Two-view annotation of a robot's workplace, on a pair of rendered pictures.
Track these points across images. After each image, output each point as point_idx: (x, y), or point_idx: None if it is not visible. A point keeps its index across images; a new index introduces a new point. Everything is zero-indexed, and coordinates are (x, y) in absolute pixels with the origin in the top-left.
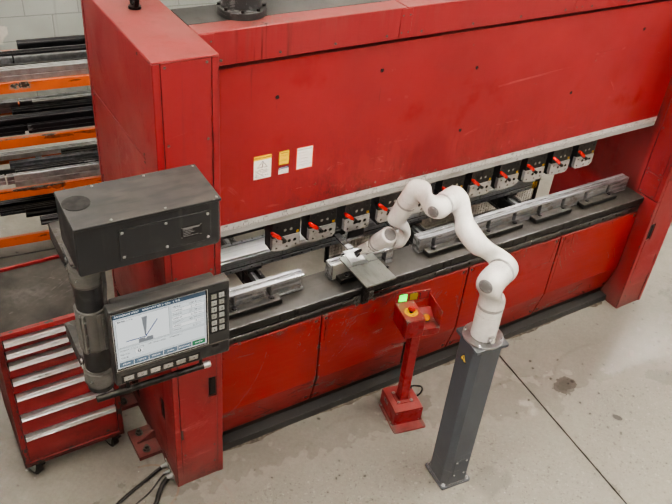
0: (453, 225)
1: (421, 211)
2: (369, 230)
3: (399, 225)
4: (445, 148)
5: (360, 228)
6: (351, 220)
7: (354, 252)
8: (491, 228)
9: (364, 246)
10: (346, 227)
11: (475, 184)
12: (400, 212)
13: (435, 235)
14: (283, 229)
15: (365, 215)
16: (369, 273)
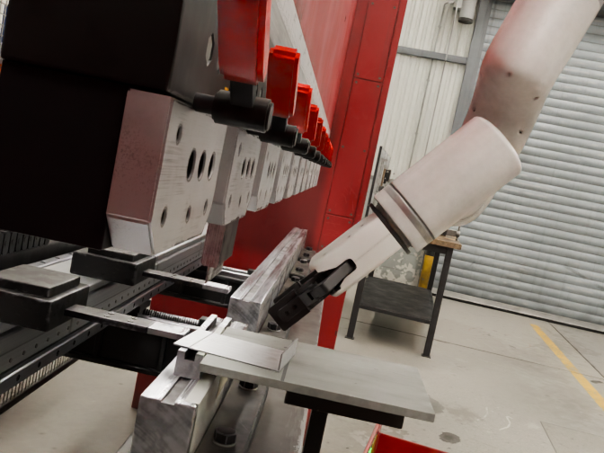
0: (259, 278)
1: (288, 197)
2: (89, 322)
3: (554, 84)
4: (328, 7)
5: (263, 208)
6: (270, 152)
7: (325, 285)
8: (284, 290)
9: (373, 240)
10: (262, 182)
11: (324, 146)
12: (586, 10)
13: (267, 294)
14: (208, 31)
15: (278, 148)
16: (357, 377)
